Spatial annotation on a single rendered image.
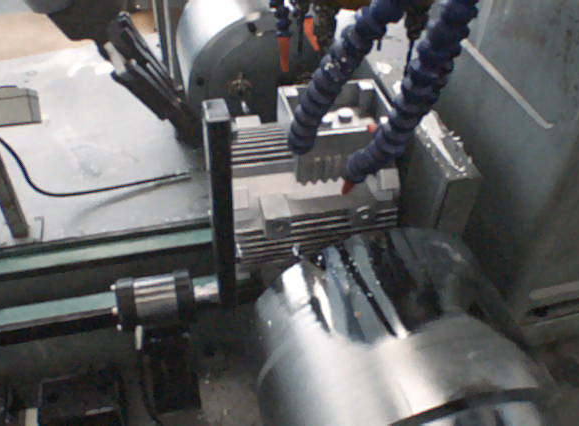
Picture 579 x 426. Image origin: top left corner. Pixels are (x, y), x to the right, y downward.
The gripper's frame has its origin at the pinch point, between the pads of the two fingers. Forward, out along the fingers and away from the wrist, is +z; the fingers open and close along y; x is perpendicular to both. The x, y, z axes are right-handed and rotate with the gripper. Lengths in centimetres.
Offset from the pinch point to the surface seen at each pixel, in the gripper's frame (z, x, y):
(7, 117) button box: -7.6, 23.1, 13.2
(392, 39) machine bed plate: 57, -38, 71
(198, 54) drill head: 1.2, -3.2, 15.6
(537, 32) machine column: 5.5, -39.1, -11.1
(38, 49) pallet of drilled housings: 55, 95, 211
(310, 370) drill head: 0.3, -5.4, -37.2
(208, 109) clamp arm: -12.6, -7.7, -19.5
